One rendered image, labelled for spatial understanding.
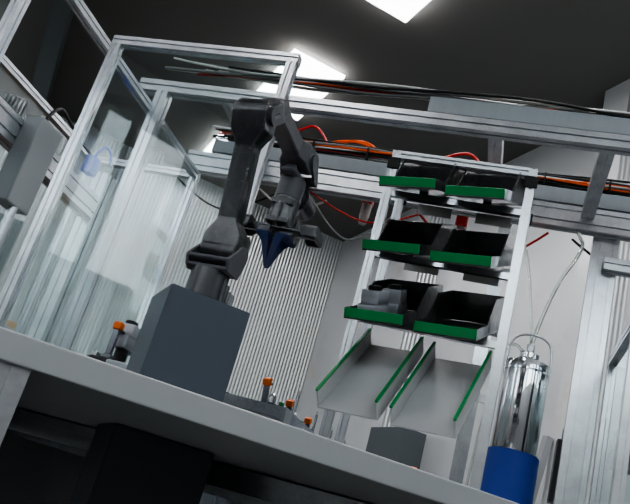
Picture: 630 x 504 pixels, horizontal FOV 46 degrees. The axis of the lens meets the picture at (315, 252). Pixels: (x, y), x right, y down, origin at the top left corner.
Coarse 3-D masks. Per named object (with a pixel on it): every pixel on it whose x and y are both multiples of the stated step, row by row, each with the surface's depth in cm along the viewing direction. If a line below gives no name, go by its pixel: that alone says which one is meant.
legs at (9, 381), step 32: (0, 384) 72; (0, 416) 71; (96, 448) 115; (128, 448) 109; (160, 448) 111; (192, 448) 113; (96, 480) 106; (128, 480) 108; (160, 480) 110; (192, 480) 112
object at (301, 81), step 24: (384, 96) 252; (408, 96) 248; (456, 96) 244; (480, 96) 240; (504, 96) 237; (312, 144) 304; (336, 144) 303; (264, 192) 312; (312, 192) 300; (624, 192) 272; (408, 216) 289
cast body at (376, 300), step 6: (372, 288) 157; (378, 288) 157; (366, 294) 157; (372, 294) 157; (378, 294) 156; (384, 294) 158; (366, 300) 157; (372, 300) 157; (378, 300) 156; (384, 300) 158; (360, 306) 157; (366, 306) 156; (372, 306) 155; (378, 306) 156; (384, 306) 158
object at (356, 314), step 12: (408, 288) 180; (420, 288) 179; (432, 288) 169; (408, 300) 180; (420, 300) 163; (432, 300) 170; (348, 312) 157; (360, 312) 156; (372, 312) 155; (384, 312) 153; (408, 312) 175; (420, 312) 162; (396, 324) 152; (408, 324) 156
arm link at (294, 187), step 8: (280, 168) 154; (288, 168) 154; (296, 168) 154; (288, 176) 155; (296, 176) 155; (280, 184) 155; (288, 184) 154; (296, 184) 155; (304, 184) 157; (280, 192) 154; (288, 192) 154; (296, 192) 154
